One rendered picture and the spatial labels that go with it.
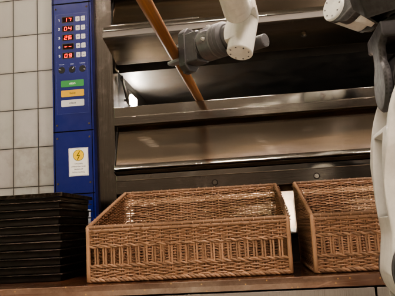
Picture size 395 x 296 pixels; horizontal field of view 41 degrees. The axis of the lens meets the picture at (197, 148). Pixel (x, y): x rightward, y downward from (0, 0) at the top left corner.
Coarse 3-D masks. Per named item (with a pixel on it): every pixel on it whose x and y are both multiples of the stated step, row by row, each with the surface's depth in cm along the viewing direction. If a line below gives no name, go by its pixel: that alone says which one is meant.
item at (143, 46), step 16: (272, 16) 184; (288, 16) 183; (304, 16) 182; (320, 16) 182; (112, 32) 191; (128, 32) 190; (144, 32) 189; (176, 32) 188; (256, 32) 190; (272, 32) 190; (288, 32) 190; (320, 32) 191; (336, 32) 191; (352, 32) 191; (368, 32) 192; (112, 48) 197; (128, 48) 197; (144, 48) 198; (160, 48) 198; (272, 48) 200; (288, 48) 200; (128, 64) 208
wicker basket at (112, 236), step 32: (128, 192) 192; (160, 192) 191; (192, 192) 190; (224, 192) 188; (256, 192) 187; (96, 224) 152; (128, 224) 144; (160, 224) 143; (192, 224) 142; (224, 224) 141; (256, 224) 141; (288, 224) 140; (96, 256) 151; (128, 256) 143; (160, 256) 142; (192, 256) 180; (224, 256) 179; (256, 256) 140; (288, 256) 139
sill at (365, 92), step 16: (256, 96) 196; (272, 96) 195; (288, 96) 194; (304, 96) 193; (320, 96) 193; (336, 96) 192; (352, 96) 191; (368, 96) 191; (128, 112) 201; (144, 112) 200; (160, 112) 199; (176, 112) 198
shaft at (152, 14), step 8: (136, 0) 108; (144, 0) 108; (144, 8) 111; (152, 8) 113; (152, 16) 116; (160, 16) 121; (152, 24) 121; (160, 24) 122; (160, 32) 126; (168, 32) 130; (160, 40) 132; (168, 40) 132; (168, 48) 138; (176, 48) 142; (176, 56) 146; (184, 80) 171; (192, 80) 173; (192, 88) 180; (200, 96) 196
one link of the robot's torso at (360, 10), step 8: (352, 0) 106; (360, 0) 102; (368, 0) 101; (376, 0) 100; (384, 0) 99; (392, 0) 99; (360, 8) 103; (368, 8) 102; (376, 8) 101; (384, 8) 100; (392, 8) 99; (368, 16) 103; (376, 16) 108; (384, 16) 104; (392, 16) 102
